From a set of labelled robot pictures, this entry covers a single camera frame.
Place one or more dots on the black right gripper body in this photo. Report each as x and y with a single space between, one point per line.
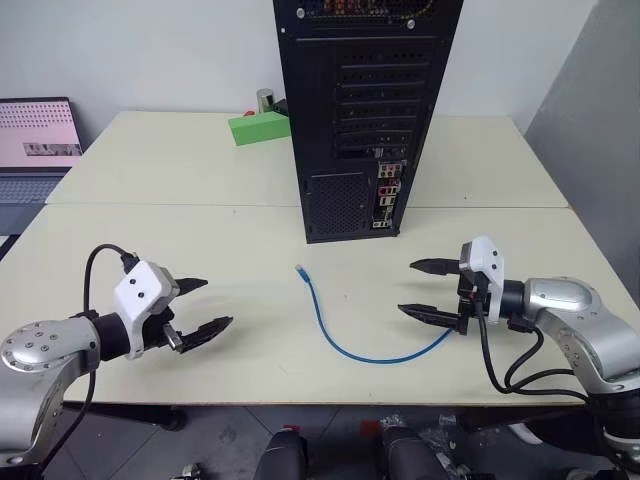
470 305

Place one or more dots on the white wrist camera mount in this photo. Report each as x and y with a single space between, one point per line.
142 290
487 255

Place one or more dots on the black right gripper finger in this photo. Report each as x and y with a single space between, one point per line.
430 315
435 266

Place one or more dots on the black computer tower case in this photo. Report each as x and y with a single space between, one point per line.
320 100

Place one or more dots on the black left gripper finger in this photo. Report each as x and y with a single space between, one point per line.
192 286
207 330

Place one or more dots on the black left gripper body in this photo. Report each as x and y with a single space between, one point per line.
157 330

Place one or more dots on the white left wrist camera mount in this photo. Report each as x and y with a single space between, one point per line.
142 290

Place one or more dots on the green box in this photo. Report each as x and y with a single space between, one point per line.
257 129

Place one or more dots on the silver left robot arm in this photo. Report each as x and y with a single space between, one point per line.
40 345

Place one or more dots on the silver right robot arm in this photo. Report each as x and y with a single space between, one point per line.
565 300

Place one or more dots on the silver metal can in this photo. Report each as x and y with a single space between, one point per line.
265 100

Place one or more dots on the dark rounded shape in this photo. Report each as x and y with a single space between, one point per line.
282 455
410 455

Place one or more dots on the grey laptop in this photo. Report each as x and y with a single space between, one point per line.
35 125

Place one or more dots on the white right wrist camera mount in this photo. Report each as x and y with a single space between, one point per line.
487 255

